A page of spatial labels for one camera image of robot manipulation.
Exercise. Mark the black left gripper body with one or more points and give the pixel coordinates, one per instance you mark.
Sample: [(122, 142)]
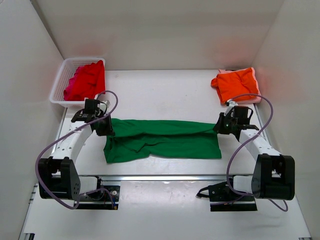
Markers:
[(105, 127)]

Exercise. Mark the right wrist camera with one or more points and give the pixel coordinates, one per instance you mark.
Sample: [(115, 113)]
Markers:
[(230, 105)]

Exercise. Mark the orange folded t shirt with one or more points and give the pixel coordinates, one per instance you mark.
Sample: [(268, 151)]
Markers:
[(236, 85)]

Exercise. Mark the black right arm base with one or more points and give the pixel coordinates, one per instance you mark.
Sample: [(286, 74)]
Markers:
[(222, 199)]

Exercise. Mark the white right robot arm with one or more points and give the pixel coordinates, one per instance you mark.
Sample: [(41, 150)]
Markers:
[(273, 177)]

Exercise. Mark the pink folded t shirt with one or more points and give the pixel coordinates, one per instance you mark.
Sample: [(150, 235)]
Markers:
[(258, 97)]

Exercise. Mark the red t shirt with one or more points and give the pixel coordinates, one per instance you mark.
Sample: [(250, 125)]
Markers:
[(90, 82)]

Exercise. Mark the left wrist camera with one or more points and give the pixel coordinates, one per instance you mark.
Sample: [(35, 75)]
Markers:
[(103, 106)]

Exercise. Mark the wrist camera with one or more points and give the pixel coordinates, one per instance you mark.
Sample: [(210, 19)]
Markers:
[(103, 106), (230, 105)]

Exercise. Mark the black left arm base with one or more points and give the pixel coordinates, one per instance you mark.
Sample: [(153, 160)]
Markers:
[(101, 200)]

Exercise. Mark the white plastic basket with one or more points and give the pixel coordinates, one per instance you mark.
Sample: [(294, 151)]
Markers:
[(66, 71)]

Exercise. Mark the green t shirt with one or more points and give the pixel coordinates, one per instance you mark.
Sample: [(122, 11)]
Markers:
[(173, 139)]

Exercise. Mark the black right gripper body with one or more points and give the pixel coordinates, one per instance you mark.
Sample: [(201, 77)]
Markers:
[(226, 122)]

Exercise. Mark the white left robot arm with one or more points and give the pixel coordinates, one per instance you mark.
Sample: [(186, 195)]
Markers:
[(58, 171)]

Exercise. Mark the magenta t shirt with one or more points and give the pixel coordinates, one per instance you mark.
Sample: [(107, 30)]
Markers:
[(68, 90)]

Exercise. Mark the aluminium rail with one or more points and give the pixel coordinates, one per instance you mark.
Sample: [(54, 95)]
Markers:
[(164, 178)]

